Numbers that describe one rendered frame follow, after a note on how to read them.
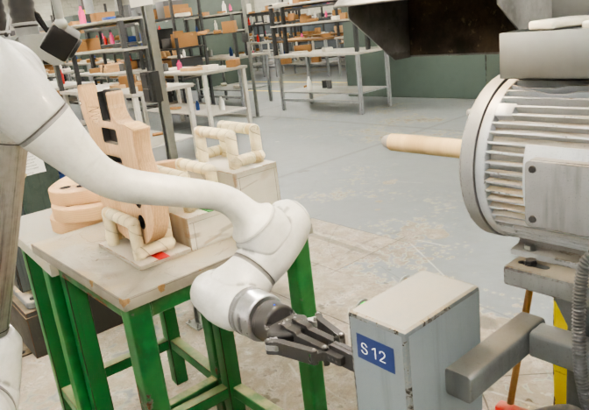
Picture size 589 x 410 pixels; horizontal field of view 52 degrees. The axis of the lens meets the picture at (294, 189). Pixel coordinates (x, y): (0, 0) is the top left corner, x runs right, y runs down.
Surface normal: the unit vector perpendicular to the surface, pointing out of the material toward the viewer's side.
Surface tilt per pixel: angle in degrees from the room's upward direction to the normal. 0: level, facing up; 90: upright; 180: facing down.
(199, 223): 90
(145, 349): 90
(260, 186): 90
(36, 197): 90
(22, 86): 74
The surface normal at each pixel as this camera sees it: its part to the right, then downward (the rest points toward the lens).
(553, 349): -0.75, 0.26
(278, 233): 0.48, -0.08
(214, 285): -0.44, -0.72
